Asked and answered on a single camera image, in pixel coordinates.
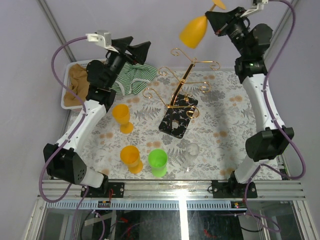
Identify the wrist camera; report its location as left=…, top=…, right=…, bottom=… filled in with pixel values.
left=85, top=30, right=119, bottom=53
left=240, top=0, right=269, bottom=18

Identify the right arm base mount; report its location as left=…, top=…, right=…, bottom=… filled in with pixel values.
left=211, top=180, right=258, bottom=199

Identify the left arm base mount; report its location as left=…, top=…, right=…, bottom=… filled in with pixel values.
left=86, top=182, right=125, bottom=199

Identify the orange plastic cup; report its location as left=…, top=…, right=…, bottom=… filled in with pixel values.
left=120, top=145, right=144, bottom=174

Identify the green striped cloth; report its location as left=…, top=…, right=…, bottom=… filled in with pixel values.
left=111, top=63, right=158, bottom=96

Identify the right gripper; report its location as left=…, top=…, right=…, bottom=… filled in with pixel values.
left=205, top=7, right=249, bottom=58

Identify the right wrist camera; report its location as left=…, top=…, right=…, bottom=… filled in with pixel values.
left=240, top=0, right=269, bottom=18

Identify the floral tablecloth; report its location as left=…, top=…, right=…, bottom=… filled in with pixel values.
left=79, top=71, right=256, bottom=180

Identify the green plastic cup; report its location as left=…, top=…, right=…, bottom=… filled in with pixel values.
left=148, top=149, right=168, bottom=178

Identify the brown cloth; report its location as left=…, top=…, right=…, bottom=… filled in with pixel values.
left=63, top=64, right=89, bottom=107

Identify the gold wine glass rack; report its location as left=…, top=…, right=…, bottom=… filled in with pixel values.
left=142, top=48, right=221, bottom=139

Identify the orange wine glass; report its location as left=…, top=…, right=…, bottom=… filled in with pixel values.
left=112, top=104, right=134, bottom=134
left=179, top=0, right=227, bottom=49

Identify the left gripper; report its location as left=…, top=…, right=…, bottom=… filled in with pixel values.
left=104, top=36, right=149, bottom=89

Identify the clear glass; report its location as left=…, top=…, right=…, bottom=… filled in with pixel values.
left=182, top=143, right=200, bottom=172

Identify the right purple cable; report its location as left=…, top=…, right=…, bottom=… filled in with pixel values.
left=243, top=0, right=307, bottom=233

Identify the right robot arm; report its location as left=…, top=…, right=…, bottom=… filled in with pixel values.
left=205, top=7, right=294, bottom=198

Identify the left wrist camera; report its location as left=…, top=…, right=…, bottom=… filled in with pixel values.
left=85, top=30, right=119, bottom=53

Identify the purple cable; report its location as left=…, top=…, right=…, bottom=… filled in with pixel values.
left=243, top=0, right=307, bottom=233
left=38, top=36, right=106, bottom=240

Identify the aluminium rail frame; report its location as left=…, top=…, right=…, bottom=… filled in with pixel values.
left=37, top=178, right=307, bottom=201

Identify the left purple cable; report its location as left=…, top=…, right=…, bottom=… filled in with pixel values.
left=38, top=36, right=106, bottom=240

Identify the white plastic basket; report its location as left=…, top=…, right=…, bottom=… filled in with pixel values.
left=61, top=59, right=92, bottom=112

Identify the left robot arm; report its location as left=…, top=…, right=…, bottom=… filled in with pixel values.
left=43, top=36, right=151, bottom=198

